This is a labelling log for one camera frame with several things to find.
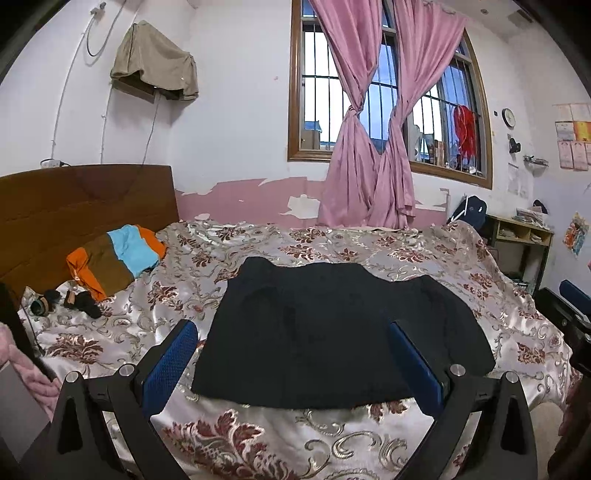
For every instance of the red hanging garment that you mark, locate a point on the red hanging garment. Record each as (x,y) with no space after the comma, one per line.
(465,126)

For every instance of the wooden shelf desk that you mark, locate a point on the wooden shelf desk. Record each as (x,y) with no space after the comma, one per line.
(521,249)

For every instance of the wall certificates papers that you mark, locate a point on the wall certificates papers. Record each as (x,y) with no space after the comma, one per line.
(573,132)

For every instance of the pink curtain left panel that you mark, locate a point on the pink curtain left panel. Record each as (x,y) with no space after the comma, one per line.
(353,30)

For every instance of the pink curtain panel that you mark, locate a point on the pink curtain panel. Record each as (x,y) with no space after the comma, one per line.
(353,30)
(428,35)

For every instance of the pink fluffy blanket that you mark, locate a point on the pink fluffy blanket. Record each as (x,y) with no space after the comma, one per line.
(45,391)

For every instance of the floral satin bedspread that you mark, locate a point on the floral satin bedspread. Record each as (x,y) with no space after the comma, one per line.
(220,439)

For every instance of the wooden headboard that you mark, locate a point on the wooden headboard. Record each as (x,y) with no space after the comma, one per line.
(47,213)

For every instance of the orange blue brown pillow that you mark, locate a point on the orange blue brown pillow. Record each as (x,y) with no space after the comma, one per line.
(110,262)

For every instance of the round wall clock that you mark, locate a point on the round wall clock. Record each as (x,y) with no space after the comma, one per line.
(509,118)

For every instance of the beige cloth covered wall unit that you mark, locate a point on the beige cloth covered wall unit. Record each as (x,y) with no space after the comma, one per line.
(147,63)

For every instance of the black garment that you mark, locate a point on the black garment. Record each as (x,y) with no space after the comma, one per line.
(316,336)

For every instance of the colourful wall poster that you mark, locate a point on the colourful wall poster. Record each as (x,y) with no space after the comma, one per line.
(576,233)

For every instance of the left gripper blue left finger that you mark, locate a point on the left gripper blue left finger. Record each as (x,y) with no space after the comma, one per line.
(77,443)

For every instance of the pink curtain right panel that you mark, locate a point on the pink curtain right panel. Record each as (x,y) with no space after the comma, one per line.
(428,35)

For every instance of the black headphones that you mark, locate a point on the black headphones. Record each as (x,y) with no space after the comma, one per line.
(83,301)

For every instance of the blue chair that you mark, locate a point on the blue chair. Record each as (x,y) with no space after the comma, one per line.
(471,210)

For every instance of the wooden framed window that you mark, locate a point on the wooden framed window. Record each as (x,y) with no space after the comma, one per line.
(318,104)

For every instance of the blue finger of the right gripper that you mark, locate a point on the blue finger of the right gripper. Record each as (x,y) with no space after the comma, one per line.
(575,296)

